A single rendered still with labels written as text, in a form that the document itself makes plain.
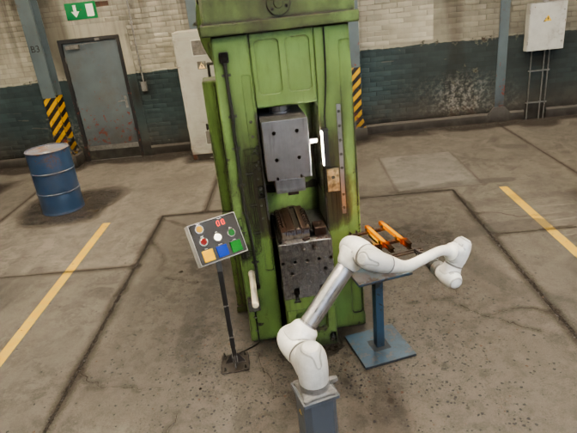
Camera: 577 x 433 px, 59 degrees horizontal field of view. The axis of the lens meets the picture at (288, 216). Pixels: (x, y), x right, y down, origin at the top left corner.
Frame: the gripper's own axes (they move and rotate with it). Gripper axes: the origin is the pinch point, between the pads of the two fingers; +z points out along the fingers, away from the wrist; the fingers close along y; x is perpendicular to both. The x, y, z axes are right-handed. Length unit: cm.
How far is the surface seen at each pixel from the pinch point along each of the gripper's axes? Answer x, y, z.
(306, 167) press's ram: 49, -49, 58
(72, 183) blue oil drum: -55, -253, 481
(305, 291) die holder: -42, -60, 54
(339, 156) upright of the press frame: 49, -22, 67
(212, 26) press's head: 143, -96, 74
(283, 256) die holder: -11, -73, 56
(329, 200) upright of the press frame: 18, -31, 69
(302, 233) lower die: 2, -56, 59
